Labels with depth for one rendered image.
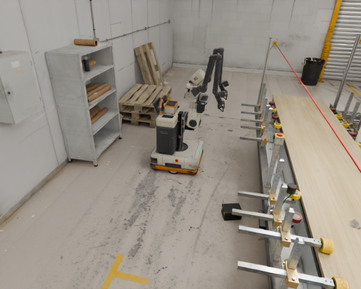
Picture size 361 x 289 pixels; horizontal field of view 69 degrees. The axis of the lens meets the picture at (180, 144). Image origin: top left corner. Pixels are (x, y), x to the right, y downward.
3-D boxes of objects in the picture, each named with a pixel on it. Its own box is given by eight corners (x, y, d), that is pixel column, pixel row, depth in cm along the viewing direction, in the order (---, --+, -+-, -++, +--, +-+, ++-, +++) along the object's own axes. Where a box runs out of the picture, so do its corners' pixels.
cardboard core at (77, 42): (73, 39, 344) (94, 40, 339) (76, 38, 351) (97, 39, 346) (74, 45, 348) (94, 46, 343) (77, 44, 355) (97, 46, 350)
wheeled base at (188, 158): (149, 169, 366) (149, 154, 354) (161, 147, 420) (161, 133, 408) (196, 176, 355) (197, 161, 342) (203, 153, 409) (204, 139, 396)
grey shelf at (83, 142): (68, 162, 381) (44, 51, 305) (98, 135, 458) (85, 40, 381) (96, 167, 373) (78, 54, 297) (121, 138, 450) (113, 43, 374)
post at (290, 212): (271, 265, 170) (288, 210, 146) (270, 261, 173) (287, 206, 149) (277, 266, 169) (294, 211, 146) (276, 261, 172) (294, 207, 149)
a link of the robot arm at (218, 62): (216, 54, 288) (215, 56, 278) (222, 54, 287) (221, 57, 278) (212, 92, 310) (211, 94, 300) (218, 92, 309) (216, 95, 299)
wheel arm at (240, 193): (237, 196, 206) (238, 192, 204) (237, 193, 209) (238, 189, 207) (294, 206, 199) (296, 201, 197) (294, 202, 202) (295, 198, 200)
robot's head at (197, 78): (188, 79, 315) (197, 71, 307) (192, 75, 332) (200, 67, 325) (197, 88, 317) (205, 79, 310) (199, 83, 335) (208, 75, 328)
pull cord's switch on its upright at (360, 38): (332, 115, 384) (360, 34, 329) (329, 112, 396) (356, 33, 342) (338, 116, 382) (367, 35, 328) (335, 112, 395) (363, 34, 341)
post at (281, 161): (266, 209, 211) (279, 159, 188) (266, 206, 214) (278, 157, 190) (271, 210, 211) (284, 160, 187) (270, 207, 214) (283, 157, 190)
